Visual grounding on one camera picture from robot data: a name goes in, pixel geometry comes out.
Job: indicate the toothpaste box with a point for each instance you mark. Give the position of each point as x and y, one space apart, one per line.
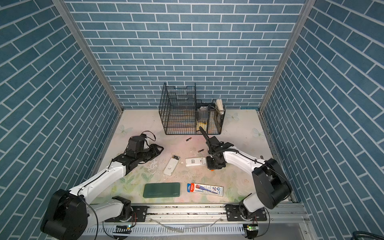
205 189

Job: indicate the grey remote with teal buttons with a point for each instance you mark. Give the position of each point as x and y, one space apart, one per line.
171 165

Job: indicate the dark green rectangular case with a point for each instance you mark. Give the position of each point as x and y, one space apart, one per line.
162 190

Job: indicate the yellow item in basket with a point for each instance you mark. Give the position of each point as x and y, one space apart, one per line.
201 124

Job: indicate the white block in basket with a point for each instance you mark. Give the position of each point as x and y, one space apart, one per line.
220 108

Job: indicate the white remote control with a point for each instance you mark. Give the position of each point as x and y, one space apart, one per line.
197 161

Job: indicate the black wire mesh basket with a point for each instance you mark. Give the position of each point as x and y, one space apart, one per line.
180 109

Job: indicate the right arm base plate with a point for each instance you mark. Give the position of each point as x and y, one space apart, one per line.
236 213

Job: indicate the aluminium front rail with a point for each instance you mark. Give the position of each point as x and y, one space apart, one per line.
200 214

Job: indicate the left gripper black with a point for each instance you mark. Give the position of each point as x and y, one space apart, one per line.
155 150

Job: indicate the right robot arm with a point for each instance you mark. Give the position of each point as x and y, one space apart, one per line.
271 184

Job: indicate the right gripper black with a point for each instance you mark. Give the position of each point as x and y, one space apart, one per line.
210 166

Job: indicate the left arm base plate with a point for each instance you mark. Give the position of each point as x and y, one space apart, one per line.
133 214

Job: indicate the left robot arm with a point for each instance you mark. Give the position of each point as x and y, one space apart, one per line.
70 212

